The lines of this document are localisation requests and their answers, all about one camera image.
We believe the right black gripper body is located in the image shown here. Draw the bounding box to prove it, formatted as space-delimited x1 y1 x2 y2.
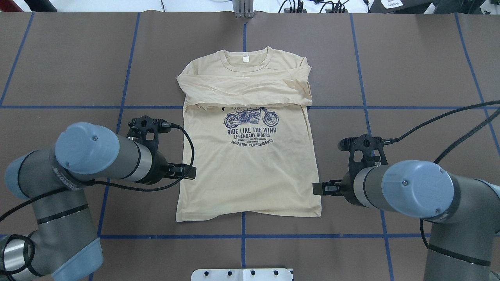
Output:
339 174 358 206

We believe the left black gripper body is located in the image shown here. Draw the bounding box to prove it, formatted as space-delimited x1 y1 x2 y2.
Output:
150 154 172 185

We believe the beige long-sleeve printed shirt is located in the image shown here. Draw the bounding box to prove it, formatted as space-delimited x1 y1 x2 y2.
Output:
176 46 322 222

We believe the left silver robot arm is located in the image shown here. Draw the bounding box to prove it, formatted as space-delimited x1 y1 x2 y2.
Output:
1 116 196 281

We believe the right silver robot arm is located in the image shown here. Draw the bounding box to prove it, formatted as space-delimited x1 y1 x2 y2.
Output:
312 160 500 281

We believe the black device with label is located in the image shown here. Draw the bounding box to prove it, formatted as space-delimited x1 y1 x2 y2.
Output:
369 0 433 14

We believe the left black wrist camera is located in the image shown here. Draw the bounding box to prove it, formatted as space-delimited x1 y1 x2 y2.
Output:
127 116 172 154

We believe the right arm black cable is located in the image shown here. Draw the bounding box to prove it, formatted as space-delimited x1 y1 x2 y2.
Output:
385 101 500 250

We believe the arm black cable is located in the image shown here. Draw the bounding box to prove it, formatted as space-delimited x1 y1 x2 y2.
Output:
0 123 196 274
385 101 500 250

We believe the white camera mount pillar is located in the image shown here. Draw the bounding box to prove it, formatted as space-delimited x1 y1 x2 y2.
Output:
191 267 295 281

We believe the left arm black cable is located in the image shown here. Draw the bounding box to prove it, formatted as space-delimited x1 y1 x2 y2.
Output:
0 123 196 274

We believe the aluminium frame post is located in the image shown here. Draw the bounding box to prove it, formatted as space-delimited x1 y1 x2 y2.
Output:
232 0 255 18

